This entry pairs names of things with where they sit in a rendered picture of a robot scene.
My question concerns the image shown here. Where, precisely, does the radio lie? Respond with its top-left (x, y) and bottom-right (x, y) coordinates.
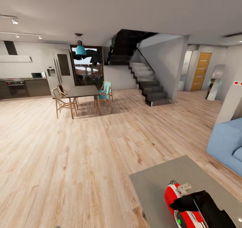
top-left (164, 182), bottom-right (207, 228)

